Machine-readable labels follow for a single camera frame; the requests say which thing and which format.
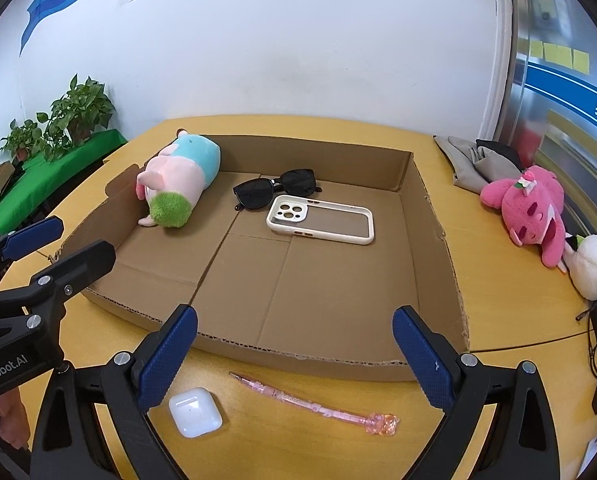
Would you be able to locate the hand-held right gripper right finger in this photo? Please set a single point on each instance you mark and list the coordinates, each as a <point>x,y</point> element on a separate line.
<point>423,360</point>

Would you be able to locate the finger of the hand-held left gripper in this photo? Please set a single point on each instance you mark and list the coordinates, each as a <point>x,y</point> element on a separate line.
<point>33,232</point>
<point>86,265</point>

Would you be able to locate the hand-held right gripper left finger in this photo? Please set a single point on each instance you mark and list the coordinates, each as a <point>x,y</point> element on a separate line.
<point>166,355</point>

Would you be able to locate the white earbuds case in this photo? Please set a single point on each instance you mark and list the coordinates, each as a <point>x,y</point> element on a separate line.
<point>194,412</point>

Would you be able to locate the brown cardboard box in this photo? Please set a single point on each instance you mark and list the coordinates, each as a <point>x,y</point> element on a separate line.
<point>328,300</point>

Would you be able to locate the pink pen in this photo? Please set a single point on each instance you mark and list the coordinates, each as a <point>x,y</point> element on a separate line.
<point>303,402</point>

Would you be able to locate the white phone case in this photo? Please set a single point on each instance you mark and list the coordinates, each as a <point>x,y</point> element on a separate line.
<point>323,225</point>

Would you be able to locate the black sunglasses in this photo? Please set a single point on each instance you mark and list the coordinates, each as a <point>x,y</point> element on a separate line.
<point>256,195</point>

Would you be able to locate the person's left hand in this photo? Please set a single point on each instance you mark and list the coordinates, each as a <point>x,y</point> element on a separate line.
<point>11,420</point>

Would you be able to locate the green table cloth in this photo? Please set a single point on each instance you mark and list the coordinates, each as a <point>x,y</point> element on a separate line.
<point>38,180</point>

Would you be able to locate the small potted green plant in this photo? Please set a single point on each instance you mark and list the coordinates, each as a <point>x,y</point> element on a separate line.
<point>23,140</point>

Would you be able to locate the large potted green plant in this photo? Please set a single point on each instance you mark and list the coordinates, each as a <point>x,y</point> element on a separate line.
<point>81,105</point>

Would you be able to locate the blue pink green plush toy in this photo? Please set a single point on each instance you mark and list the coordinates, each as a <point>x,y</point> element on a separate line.
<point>183,170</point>

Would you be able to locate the pink bear plush toy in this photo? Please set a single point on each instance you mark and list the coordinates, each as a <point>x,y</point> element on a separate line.
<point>528,210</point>

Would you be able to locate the white panda plush toy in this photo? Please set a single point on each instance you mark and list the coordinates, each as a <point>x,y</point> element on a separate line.
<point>590,265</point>

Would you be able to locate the white paper sheet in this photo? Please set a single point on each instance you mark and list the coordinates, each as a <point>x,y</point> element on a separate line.
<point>593,452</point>

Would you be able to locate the grey cloth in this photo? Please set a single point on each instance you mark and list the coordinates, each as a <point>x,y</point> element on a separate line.
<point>463,160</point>

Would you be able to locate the black cloth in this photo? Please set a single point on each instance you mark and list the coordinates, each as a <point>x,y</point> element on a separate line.
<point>500,150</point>

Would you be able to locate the metal door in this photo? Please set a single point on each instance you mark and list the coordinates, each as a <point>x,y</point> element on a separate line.
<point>568,170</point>

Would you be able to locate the blue door sign band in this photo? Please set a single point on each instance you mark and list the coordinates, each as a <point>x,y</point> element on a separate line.
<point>568,90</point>

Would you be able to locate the yellow sticky note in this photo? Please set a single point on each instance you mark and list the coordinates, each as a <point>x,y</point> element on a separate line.
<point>536,50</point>
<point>565,57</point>
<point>580,61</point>
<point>550,53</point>

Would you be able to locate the blue wave wall decal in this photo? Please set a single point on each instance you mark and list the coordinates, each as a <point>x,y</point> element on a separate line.
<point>53,0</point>

